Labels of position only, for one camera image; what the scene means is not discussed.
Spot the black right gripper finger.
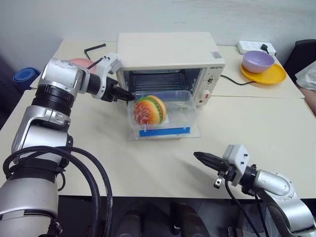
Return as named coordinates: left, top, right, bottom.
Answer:
left=195, top=156, right=221, bottom=171
left=193, top=151, right=226, bottom=166

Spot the blue oven door handle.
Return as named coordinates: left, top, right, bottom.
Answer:
left=138, top=126, right=192, bottom=137

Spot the yellow plate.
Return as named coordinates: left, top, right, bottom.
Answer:
left=240, top=62, right=287, bottom=85

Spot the small silver metal bracket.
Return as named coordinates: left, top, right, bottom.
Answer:
left=213, top=172, right=222, bottom=189

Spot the pink plate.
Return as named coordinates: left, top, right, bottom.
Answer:
left=68, top=57, right=99, bottom=74

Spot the clear plastic food container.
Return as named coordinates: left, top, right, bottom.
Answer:
left=126, top=89, right=198, bottom=132

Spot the black chair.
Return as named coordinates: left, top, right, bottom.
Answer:
left=283, top=39, right=316, bottom=82

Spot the dark rounded shape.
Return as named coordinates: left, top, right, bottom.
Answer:
left=115, top=208, right=149, bottom=237

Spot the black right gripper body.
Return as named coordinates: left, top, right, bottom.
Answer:
left=216, top=159, right=238, bottom=181

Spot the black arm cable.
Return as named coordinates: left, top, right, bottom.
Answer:
left=2, top=145, right=114, bottom=237
left=224, top=178, right=270, bottom=237

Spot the purple bowl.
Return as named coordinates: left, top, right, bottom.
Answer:
left=241, top=50, right=276, bottom=74

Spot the glass toaster oven door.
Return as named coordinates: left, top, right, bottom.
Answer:
left=126, top=118, right=202, bottom=142

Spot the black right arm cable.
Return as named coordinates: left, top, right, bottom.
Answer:
left=224, top=178, right=270, bottom=237

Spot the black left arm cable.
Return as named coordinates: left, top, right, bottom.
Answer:
left=2, top=145, right=114, bottom=237

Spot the blue rolled object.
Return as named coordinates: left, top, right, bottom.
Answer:
left=12, top=67, right=41, bottom=83

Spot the cream white toaster oven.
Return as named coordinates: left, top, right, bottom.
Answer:
left=116, top=32, right=227, bottom=107

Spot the black hex key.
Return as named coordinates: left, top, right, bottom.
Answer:
left=83, top=43, right=107, bottom=60

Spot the white power strip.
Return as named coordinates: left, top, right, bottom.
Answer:
left=237, top=40, right=277, bottom=56

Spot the red oven switch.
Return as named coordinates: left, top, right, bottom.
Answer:
left=197, top=89, right=211, bottom=104

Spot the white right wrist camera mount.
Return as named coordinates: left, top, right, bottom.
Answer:
left=222, top=144, right=251, bottom=187

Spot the white plastic bag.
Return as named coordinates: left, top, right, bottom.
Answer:
left=294, top=61, right=316, bottom=91

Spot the metal oven rack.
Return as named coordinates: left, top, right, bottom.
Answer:
left=129, top=73, right=186, bottom=93

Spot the toy hamburger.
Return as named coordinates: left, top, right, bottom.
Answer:
left=133, top=95, right=167, bottom=126

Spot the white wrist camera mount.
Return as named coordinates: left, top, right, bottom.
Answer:
left=94, top=52, right=123, bottom=100
left=222, top=144, right=251, bottom=187

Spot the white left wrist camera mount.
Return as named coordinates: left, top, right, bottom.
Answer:
left=94, top=52, right=123, bottom=100

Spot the black oven power cord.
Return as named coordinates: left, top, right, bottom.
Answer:
left=220, top=74, right=255, bottom=86

